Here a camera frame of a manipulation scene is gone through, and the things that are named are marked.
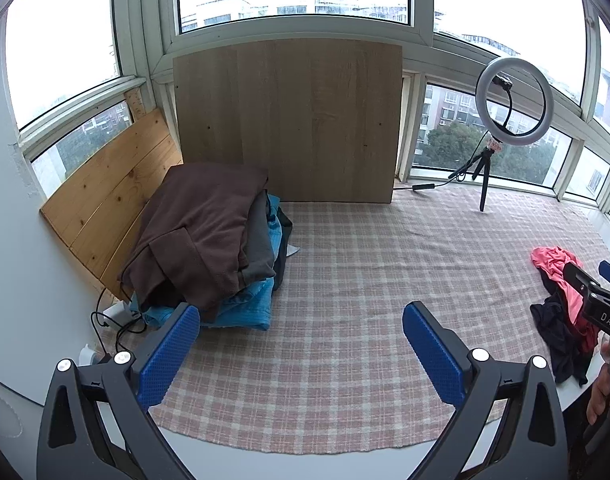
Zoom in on narrow wooden strip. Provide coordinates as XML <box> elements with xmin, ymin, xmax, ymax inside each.
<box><xmin>124</xmin><ymin>87</ymin><xmax>145</xmax><ymax>123</ymax></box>

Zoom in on person's dark clothing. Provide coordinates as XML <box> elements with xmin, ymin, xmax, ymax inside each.
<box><xmin>567</xmin><ymin>385</ymin><xmax>610</xmax><ymax>480</ymax></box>

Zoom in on white ring light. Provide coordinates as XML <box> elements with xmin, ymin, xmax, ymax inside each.
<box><xmin>475</xmin><ymin>56</ymin><xmax>554</xmax><ymax>147</ymax></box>

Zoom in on pine plank board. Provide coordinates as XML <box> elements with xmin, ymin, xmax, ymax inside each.
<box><xmin>40</xmin><ymin>107</ymin><xmax>184</xmax><ymax>301</ymax></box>

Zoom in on person's right hand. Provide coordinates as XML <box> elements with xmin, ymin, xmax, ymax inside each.
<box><xmin>586</xmin><ymin>336</ymin><xmax>610</xmax><ymax>427</ymax></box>

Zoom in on grey garment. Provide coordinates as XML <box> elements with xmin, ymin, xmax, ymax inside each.
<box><xmin>237</xmin><ymin>190</ymin><xmax>278</xmax><ymax>288</ymax></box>

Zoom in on white power adapter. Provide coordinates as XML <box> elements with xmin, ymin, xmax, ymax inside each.
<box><xmin>102</xmin><ymin>301</ymin><xmax>136</xmax><ymax>331</ymax></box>

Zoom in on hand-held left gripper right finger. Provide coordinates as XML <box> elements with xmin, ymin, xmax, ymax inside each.
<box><xmin>402</xmin><ymin>301</ymin><xmax>570</xmax><ymax>480</ymax></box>

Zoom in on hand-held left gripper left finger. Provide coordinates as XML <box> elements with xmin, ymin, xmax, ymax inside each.
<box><xmin>36</xmin><ymin>304</ymin><xmax>201</xmax><ymax>480</ymax></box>

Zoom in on black cable with remote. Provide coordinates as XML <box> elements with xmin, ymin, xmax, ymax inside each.
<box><xmin>394</xmin><ymin>157</ymin><xmax>478</xmax><ymax>192</ymax></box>

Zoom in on white wall plug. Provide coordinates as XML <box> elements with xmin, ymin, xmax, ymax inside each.
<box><xmin>80</xmin><ymin>344</ymin><xmax>106</xmax><ymax>367</ymax></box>

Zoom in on white window frame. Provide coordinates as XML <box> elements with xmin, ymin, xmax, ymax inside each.
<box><xmin>0</xmin><ymin>0</ymin><xmax>610</xmax><ymax>221</ymax></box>

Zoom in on pink plaid blanket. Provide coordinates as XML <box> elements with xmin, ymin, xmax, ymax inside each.
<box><xmin>118</xmin><ymin>187</ymin><xmax>610</xmax><ymax>453</ymax></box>

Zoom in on black tripod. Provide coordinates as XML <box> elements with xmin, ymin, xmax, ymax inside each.
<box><xmin>472</xmin><ymin>137</ymin><xmax>503</xmax><ymax>212</ymax></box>

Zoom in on pink and dark clothes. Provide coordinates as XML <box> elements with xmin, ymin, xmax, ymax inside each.
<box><xmin>531</xmin><ymin>246</ymin><xmax>600</xmax><ymax>356</ymax></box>

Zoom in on white power strip with cables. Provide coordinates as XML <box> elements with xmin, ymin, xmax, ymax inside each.
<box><xmin>90</xmin><ymin>287</ymin><xmax>148</xmax><ymax>356</ymax></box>

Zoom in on light oak wooden board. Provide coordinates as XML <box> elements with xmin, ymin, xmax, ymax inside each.
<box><xmin>172</xmin><ymin>39</ymin><xmax>404</xmax><ymax>205</ymax></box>

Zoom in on dark charcoal garment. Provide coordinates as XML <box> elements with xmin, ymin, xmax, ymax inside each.
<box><xmin>272</xmin><ymin>205</ymin><xmax>294</xmax><ymax>293</ymax></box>

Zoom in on navy garment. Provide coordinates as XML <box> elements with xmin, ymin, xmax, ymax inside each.
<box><xmin>530</xmin><ymin>280</ymin><xmax>593</xmax><ymax>387</ymax></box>

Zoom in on black gooseneck phone holder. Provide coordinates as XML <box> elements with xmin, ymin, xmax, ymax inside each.
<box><xmin>492</xmin><ymin>74</ymin><xmax>516</xmax><ymax>136</ymax></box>

